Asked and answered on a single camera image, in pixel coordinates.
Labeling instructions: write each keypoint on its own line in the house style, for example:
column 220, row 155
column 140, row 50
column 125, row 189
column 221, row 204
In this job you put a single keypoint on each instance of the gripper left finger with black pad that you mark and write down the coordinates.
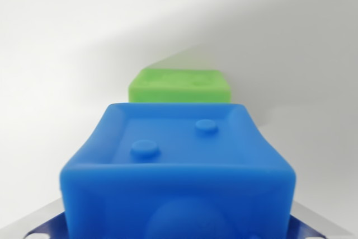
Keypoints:
column 36, row 222

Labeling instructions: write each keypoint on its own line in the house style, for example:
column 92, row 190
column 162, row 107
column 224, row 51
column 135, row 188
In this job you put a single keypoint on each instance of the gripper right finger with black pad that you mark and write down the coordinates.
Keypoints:
column 316, row 222

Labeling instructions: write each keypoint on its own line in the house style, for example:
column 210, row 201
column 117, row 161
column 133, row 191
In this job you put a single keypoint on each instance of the blue cube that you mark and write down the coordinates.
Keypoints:
column 179, row 180

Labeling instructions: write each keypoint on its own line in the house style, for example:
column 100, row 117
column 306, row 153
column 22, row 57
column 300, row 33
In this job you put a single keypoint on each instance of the green cube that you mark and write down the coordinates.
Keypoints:
column 179, row 88

